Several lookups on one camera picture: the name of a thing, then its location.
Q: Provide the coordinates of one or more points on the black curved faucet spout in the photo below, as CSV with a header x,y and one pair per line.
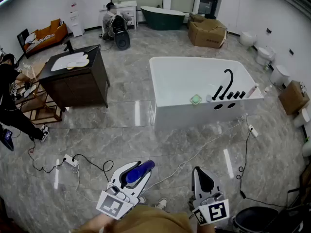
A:
x,y
232,78

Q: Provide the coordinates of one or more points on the pale blue bath sponge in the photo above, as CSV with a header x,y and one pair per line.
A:
x,y
208,98

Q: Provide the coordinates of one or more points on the person's right forearm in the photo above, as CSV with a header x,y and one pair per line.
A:
x,y
206,229

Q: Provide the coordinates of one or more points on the large cardboard box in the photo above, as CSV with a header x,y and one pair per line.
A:
x,y
206,34

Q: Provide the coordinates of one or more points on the orange sofa bed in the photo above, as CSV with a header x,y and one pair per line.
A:
x,y
57,31

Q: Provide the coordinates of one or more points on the white vanity cabinet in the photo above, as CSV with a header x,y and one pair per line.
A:
x,y
130,11

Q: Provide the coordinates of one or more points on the black hand shower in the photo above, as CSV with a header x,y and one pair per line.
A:
x,y
217,93

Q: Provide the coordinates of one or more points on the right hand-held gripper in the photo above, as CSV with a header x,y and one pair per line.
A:
x,y
216,211

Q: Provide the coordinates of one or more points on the black handheld device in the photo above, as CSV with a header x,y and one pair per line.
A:
x,y
6,138

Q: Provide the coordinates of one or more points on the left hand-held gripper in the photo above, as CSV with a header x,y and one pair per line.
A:
x,y
114,204

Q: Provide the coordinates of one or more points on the person's left forearm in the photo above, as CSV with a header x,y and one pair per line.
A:
x,y
97,223

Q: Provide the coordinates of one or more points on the black faucet knob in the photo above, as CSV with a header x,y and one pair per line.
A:
x,y
242,94
236,94
230,95

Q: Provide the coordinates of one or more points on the brown cardboard box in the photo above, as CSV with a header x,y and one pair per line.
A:
x,y
292,97

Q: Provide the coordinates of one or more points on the blue bottle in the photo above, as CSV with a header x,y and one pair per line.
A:
x,y
139,171

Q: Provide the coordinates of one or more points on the wooden shelf rack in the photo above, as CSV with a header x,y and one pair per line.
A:
x,y
43,110

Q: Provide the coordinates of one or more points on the pale green soap dish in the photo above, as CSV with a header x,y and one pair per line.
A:
x,y
191,99

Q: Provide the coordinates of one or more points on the black backpack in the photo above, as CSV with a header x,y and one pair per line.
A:
x,y
119,24

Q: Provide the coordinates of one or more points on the striped black white cushion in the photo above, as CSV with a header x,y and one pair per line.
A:
x,y
40,42

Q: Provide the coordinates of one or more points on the dark wooden vanity cabinet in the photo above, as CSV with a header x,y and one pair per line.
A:
x,y
77,88

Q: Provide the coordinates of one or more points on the dark green bathtub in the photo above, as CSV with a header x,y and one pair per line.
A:
x,y
162,19

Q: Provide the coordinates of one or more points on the white power strip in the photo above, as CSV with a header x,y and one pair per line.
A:
x,y
70,160
253,131

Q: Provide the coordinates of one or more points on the white floor standing appliance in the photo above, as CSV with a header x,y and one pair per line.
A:
x,y
75,21

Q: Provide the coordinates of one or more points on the black vanity faucet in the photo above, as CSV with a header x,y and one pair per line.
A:
x,y
68,46

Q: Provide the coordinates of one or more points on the green soap bar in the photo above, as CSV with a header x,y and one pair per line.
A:
x,y
196,99

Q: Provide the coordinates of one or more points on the small cardboard box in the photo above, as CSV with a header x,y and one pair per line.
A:
x,y
194,18

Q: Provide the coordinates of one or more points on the white sink basin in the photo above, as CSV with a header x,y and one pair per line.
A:
x,y
60,63

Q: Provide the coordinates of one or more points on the pink white tube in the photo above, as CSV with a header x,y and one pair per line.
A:
x,y
252,90

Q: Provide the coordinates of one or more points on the dark oval padded panel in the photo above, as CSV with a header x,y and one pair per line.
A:
x,y
255,220
122,40

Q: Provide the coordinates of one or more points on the small pink white bottle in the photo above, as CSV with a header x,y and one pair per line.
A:
x,y
268,89

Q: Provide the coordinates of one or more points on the white bathtub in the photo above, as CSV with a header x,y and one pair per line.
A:
x,y
184,81

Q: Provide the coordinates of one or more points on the white insole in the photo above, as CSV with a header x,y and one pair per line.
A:
x,y
30,91

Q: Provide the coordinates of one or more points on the person's shoe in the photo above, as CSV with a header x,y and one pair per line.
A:
x,y
142,200
161,203

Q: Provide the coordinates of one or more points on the person's right shoe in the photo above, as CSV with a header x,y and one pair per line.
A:
x,y
161,203

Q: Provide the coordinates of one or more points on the person's brown shirt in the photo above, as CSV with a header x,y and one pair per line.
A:
x,y
150,221

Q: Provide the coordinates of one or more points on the cream slipper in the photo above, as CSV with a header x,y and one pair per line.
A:
x,y
83,57
77,64

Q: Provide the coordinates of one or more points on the person's left shoe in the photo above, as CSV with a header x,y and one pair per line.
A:
x,y
142,200

